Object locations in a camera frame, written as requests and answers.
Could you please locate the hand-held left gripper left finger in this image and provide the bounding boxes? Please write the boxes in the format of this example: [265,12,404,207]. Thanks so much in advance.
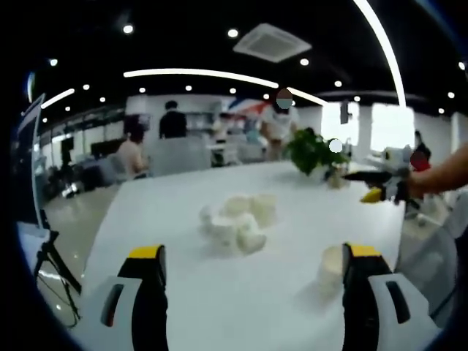
[78,244,169,351]

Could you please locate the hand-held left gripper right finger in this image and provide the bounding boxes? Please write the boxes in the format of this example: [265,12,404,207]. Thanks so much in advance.
[342,242,442,351]

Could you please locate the white paper cup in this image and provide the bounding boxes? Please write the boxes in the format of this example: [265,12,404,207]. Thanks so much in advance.
[317,245,347,299]

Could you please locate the group of white paper cups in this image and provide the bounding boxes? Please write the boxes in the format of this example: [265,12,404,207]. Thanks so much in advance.
[199,193,279,257]

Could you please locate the green potted plant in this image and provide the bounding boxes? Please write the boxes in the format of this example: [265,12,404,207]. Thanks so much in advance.
[284,127,350,180]

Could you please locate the grey office chair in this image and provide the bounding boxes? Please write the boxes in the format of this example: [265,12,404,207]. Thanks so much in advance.
[398,219,460,322]

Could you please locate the black tripod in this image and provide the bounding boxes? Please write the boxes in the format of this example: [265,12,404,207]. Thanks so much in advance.
[34,229,83,328]

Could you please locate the long curved ceiling light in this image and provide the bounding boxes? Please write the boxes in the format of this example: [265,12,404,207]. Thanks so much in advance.
[123,68,326,105]
[352,0,407,107]

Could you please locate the white table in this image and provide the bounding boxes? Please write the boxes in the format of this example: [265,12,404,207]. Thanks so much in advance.
[82,160,407,351]

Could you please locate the white ceiling air vent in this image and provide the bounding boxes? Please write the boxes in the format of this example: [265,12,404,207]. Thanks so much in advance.
[233,23,312,64]

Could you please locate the grey desk partition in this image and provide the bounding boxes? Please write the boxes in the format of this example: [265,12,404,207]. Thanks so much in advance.
[146,137,213,176]

